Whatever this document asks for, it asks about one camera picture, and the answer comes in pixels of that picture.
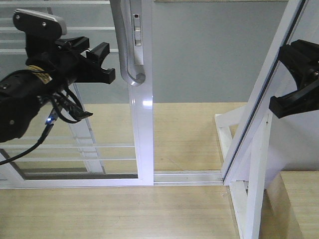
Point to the white wall panel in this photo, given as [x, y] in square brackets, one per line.
[293, 144]

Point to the aluminium floor track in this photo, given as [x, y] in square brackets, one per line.
[188, 178]

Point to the light wooden box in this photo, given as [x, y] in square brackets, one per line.
[294, 200]

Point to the white door frame post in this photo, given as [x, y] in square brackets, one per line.
[251, 115]

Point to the white triangular support bracket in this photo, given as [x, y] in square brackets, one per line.
[247, 182]

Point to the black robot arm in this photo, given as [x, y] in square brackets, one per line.
[20, 102]

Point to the light wooden floor platform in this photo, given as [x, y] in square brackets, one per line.
[185, 140]

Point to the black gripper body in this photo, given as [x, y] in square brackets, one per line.
[47, 65]

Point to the silver door lock plate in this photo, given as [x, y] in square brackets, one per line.
[137, 29]

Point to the white framed sliding glass door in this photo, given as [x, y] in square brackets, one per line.
[114, 146]

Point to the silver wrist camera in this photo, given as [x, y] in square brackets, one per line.
[39, 24]

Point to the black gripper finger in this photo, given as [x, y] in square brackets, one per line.
[76, 44]
[297, 102]
[90, 68]
[301, 58]

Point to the silver door handle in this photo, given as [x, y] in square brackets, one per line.
[122, 44]

